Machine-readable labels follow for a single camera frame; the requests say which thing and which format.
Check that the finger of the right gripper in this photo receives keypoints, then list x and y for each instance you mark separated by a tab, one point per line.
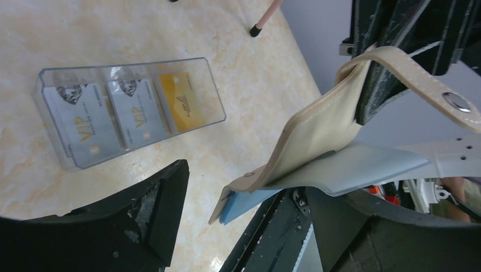
444	33
379	23

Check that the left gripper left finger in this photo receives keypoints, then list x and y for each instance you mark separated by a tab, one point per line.
134	229

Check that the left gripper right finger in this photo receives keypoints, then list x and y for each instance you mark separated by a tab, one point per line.
361	232

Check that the clear plastic card tray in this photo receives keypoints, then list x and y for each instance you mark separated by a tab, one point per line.
202	82

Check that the silver vip card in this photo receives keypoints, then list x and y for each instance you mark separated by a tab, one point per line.
84	124
137	112

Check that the gold card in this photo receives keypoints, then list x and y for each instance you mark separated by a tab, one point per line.
182	102

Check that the pink tripod stand legs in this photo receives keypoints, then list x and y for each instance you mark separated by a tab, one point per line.
223	17

